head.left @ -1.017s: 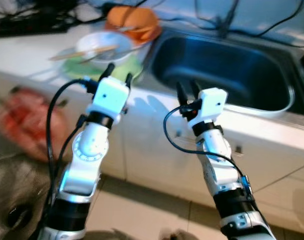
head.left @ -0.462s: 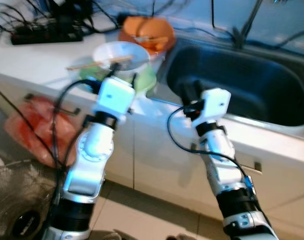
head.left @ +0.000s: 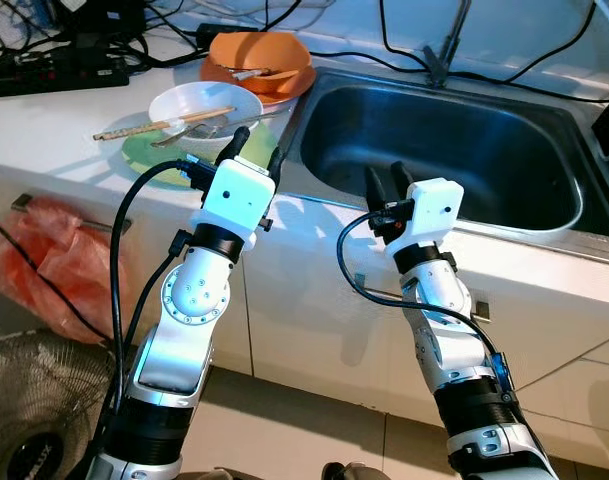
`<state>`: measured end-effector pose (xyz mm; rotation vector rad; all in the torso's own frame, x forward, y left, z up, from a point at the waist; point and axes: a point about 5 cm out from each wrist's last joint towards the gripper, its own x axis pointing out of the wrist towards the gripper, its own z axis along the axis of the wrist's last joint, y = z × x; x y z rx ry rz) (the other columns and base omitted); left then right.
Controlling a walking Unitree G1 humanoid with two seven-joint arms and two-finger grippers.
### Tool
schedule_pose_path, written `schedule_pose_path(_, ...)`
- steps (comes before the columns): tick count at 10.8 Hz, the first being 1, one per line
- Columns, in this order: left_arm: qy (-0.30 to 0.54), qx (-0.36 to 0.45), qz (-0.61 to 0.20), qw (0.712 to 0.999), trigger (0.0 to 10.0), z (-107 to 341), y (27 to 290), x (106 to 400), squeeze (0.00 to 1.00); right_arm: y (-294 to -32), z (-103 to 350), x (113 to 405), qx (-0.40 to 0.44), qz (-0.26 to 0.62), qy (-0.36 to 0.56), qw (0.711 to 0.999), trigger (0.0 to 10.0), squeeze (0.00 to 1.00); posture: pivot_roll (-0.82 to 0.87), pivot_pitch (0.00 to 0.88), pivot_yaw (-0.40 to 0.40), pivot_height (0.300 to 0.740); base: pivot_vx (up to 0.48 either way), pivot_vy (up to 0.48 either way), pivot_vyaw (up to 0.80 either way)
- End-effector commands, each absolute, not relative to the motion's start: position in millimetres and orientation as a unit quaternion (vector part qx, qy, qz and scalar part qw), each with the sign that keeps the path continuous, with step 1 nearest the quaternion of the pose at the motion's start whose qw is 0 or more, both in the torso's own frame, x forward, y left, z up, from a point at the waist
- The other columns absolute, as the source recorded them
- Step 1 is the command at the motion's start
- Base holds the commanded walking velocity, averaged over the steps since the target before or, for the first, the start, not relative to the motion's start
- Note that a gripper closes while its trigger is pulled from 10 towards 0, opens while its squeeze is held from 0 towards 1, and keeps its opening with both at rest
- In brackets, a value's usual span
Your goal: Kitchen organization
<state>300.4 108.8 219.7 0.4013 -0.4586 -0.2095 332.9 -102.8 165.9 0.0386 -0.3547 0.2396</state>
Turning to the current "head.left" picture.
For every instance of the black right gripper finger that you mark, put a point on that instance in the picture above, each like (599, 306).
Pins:
(375, 188)
(401, 182)

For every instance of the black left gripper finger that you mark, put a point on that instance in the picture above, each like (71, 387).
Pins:
(236, 145)
(276, 168)

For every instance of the white bowl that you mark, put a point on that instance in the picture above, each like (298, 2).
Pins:
(199, 100)

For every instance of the wooden chopstick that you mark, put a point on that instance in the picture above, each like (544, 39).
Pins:
(164, 119)
(164, 125)

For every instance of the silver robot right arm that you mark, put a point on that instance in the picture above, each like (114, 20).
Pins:
(449, 330)

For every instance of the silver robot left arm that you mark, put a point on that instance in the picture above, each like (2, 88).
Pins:
(189, 300)

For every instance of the light green plate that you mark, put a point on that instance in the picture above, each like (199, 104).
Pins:
(144, 155)

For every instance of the stainless steel sink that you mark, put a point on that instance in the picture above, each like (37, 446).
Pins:
(454, 140)

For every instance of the orange plate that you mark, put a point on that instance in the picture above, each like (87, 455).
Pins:
(289, 95)

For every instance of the orange bowl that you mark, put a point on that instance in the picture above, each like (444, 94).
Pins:
(254, 50)

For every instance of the white sink cabinet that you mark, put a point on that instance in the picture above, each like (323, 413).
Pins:
(314, 300)

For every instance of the black power adapter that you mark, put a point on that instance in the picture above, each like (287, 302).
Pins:
(219, 30)

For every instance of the dark metal faucet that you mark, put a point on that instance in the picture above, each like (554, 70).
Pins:
(442, 60)

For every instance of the red plastic bag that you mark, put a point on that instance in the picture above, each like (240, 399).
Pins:
(64, 270)

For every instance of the black power strip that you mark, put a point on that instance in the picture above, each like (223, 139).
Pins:
(54, 75)

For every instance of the black box device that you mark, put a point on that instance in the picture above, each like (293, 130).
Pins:
(104, 18)

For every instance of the robot right leg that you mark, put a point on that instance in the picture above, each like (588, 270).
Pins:
(354, 472)

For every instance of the robot leg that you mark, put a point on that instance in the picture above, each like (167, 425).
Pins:
(229, 475)
(354, 472)

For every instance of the robot left leg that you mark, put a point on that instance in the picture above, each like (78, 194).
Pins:
(229, 475)

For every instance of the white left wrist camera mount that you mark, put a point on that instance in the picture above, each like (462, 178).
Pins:
(234, 195)

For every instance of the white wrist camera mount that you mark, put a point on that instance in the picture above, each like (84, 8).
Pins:
(234, 195)
(434, 210)

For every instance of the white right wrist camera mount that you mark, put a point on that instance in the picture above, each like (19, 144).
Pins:
(434, 210)

